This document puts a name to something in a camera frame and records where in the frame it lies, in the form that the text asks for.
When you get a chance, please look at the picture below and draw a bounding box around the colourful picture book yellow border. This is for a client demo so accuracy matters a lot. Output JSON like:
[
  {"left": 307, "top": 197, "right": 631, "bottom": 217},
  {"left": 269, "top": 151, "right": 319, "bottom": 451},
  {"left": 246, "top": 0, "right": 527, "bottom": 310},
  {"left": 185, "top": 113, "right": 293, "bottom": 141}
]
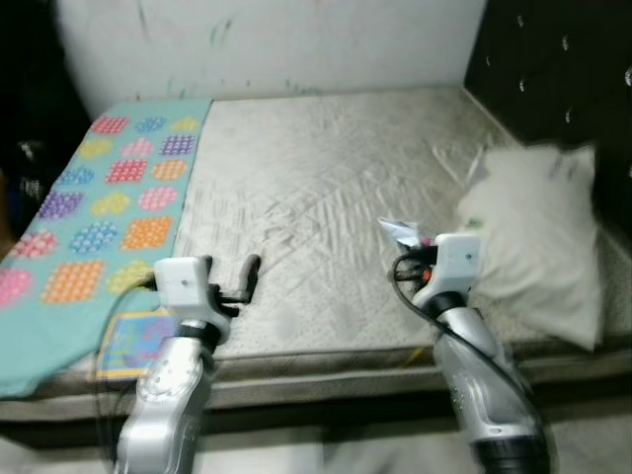
[{"left": 96, "top": 309, "right": 181, "bottom": 382}]

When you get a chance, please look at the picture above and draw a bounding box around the white pillow with green print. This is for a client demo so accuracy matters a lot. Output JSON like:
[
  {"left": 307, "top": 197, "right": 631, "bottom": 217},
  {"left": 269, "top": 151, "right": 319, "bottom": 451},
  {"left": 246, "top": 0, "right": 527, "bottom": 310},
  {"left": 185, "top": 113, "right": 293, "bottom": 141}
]
[{"left": 454, "top": 145, "right": 606, "bottom": 353}]

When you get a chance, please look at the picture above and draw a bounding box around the grey quilted mattress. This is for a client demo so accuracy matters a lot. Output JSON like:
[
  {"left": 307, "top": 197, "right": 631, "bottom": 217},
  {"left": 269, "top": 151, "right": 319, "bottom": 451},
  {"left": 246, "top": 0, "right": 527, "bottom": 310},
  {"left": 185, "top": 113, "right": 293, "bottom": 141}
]
[{"left": 0, "top": 87, "right": 632, "bottom": 426}]

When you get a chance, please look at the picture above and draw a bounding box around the dark bed base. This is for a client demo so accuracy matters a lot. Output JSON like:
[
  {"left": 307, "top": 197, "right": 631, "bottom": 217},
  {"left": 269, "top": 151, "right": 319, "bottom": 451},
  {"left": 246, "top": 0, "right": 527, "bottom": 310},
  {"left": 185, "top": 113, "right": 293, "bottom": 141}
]
[{"left": 0, "top": 380, "right": 632, "bottom": 451}]

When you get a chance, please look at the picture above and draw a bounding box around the teal blanket with coloured hearts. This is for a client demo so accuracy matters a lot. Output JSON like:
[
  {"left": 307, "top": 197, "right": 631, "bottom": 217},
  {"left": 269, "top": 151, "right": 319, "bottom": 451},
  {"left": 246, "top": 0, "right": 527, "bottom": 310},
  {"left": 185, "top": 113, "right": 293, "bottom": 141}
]
[{"left": 0, "top": 99, "right": 214, "bottom": 400}]

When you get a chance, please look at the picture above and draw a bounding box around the black tufted headboard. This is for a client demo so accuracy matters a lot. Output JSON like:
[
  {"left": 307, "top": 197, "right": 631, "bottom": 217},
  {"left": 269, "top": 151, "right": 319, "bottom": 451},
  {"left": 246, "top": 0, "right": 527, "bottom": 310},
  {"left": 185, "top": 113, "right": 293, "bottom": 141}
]
[{"left": 464, "top": 0, "right": 632, "bottom": 234}]

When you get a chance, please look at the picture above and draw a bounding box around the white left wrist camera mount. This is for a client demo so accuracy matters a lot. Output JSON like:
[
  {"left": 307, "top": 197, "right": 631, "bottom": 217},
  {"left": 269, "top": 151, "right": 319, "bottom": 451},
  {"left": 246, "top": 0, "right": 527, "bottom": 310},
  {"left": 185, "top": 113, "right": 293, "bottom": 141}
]
[{"left": 155, "top": 257, "right": 215, "bottom": 317}]

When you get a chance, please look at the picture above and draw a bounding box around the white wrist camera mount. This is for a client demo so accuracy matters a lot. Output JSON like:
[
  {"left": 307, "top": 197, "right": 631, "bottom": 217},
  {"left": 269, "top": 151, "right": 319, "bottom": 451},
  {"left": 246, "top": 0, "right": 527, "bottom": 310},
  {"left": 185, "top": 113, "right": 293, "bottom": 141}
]
[
  {"left": 155, "top": 257, "right": 215, "bottom": 317},
  {"left": 432, "top": 233, "right": 482, "bottom": 297}
]

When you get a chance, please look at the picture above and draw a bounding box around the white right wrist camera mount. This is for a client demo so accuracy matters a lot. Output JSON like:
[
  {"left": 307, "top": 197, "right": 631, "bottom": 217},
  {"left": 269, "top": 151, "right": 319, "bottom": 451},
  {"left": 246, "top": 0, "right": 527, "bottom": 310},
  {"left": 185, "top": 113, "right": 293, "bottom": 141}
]
[{"left": 432, "top": 233, "right": 482, "bottom": 297}]

